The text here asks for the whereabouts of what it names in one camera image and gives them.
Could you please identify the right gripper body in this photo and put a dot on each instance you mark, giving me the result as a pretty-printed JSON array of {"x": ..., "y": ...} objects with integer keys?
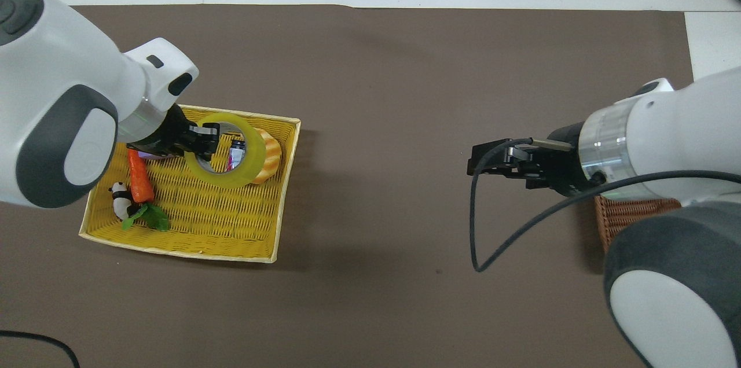
[{"x": 558, "y": 168}]

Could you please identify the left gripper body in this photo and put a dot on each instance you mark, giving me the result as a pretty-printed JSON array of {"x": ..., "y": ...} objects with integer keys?
[{"x": 167, "y": 136}]

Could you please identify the yellow tape roll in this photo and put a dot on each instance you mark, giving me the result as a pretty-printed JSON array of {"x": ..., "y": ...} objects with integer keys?
[{"x": 255, "y": 165}]

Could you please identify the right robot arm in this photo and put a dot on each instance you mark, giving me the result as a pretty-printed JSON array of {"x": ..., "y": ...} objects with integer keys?
[{"x": 683, "y": 136}]

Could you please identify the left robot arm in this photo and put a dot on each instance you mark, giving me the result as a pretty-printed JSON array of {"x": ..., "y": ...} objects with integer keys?
[{"x": 52, "y": 67}]

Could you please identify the yellow woven basket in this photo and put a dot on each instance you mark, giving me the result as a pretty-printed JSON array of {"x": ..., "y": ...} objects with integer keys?
[{"x": 231, "y": 223}]

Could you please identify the brown woven basket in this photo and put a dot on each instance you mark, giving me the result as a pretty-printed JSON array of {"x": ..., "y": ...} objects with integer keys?
[{"x": 622, "y": 217}]

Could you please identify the small pink white packet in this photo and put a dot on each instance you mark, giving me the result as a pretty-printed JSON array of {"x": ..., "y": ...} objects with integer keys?
[{"x": 237, "y": 154}]

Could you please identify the toy carrot with green leaves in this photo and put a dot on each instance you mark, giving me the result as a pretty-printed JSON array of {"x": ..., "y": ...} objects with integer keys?
[{"x": 140, "y": 180}]

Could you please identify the striped toy bread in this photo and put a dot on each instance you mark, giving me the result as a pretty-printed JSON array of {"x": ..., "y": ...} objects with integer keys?
[{"x": 271, "y": 154}]

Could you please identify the small toy panda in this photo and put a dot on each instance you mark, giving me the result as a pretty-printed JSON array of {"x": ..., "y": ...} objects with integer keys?
[{"x": 120, "y": 201}]

